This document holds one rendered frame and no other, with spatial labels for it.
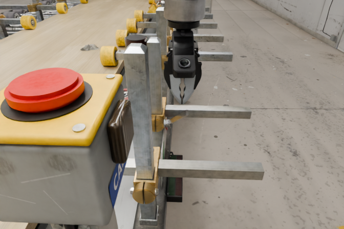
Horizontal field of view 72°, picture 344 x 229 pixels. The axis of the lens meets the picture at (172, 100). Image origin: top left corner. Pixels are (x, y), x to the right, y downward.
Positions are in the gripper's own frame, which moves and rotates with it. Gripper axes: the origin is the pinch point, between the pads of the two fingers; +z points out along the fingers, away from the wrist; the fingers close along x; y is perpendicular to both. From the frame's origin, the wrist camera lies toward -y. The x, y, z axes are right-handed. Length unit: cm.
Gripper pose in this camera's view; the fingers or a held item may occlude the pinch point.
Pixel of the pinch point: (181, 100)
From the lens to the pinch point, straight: 61.6
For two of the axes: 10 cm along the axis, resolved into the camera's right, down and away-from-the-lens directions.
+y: 0.4, -5.2, 8.6
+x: -10.0, -0.2, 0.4
